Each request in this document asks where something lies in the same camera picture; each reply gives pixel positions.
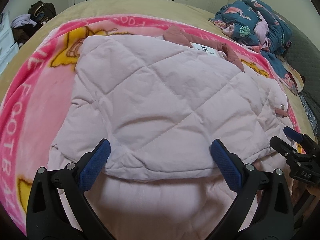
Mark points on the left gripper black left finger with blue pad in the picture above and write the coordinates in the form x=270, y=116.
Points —
x=57, y=207

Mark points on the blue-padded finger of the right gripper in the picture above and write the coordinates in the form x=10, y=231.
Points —
x=293, y=133

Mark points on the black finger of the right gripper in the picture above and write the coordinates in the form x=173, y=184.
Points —
x=283, y=148

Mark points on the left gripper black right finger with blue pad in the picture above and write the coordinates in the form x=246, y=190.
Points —
x=262, y=208

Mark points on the light pink quilted jacket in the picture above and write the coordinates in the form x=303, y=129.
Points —
x=160, y=105

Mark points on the dark bag clothes pile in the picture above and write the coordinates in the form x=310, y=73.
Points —
x=25, y=26

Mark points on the dark grey headboard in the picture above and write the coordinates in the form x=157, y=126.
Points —
x=290, y=47

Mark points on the pink football cartoon blanket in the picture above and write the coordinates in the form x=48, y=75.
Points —
x=39, y=96

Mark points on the blue flamingo print quilt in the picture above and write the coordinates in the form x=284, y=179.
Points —
x=256, y=26

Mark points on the beige bed cover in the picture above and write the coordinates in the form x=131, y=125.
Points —
x=170, y=11

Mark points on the white plastic drawer unit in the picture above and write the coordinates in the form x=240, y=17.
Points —
x=8, y=46

